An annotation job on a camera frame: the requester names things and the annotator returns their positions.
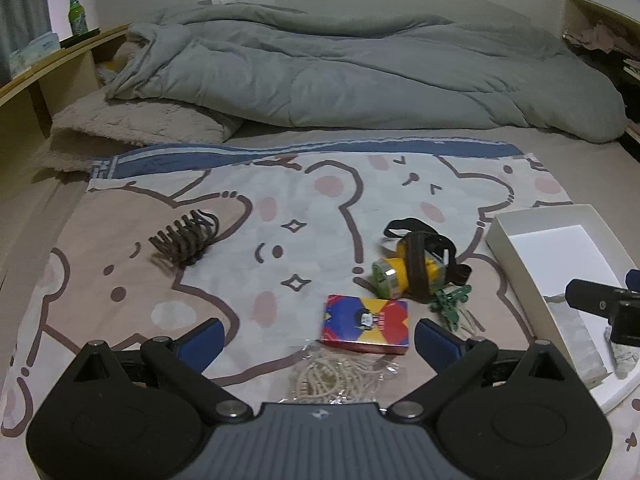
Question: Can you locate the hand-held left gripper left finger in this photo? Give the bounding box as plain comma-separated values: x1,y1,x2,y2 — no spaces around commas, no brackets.
75,317,253,421

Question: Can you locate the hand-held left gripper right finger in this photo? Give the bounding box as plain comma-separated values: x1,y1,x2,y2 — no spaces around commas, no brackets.
387,317,566,421

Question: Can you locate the white cardboard box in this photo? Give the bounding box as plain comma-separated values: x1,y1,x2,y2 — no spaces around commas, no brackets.
485,203,640,416

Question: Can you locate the colourful card box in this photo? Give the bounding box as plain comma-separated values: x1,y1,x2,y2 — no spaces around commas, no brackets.
320,294,412,357

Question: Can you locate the yellow headlamp with black strap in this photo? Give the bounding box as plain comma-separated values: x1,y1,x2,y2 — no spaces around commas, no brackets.
371,217,473,306

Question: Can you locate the brown hair claw clip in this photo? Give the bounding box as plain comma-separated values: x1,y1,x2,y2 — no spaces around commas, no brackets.
149,208,221,267

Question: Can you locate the bag of beige rubber bands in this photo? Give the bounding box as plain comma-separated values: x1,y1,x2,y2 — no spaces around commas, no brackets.
282,342,406,406

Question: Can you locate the white crumpled packet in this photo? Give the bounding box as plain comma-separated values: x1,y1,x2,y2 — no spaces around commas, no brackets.
605,327,640,380

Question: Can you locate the grey wrapped packet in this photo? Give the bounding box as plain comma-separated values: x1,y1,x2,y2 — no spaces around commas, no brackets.
542,295,616,381

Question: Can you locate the bear printed blanket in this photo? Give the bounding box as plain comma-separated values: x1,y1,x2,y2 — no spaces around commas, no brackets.
0,142,640,480

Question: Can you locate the pink crumpled cloth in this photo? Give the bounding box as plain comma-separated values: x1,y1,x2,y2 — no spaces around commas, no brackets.
562,20,640,56

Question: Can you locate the wooden side shelf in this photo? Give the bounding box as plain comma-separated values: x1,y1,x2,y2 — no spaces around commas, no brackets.
562,0,640,141

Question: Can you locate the grey duvet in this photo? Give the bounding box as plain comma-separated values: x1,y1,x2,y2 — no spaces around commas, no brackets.
102,2,628,143

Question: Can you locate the wooden headboard shelf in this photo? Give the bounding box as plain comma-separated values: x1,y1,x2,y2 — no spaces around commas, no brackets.
0,24,133,196

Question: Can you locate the black flat device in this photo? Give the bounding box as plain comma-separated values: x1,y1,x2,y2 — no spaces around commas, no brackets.
59,27,103,50

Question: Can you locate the pale tissue box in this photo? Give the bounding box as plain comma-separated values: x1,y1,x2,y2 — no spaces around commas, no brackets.
7,31,61,76

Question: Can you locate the green glass bottle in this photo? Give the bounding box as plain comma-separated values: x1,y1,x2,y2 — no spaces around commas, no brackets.
66,0,90,36

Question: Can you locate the grey curtain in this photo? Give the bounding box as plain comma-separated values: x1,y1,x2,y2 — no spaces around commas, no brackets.
0,0,53,86

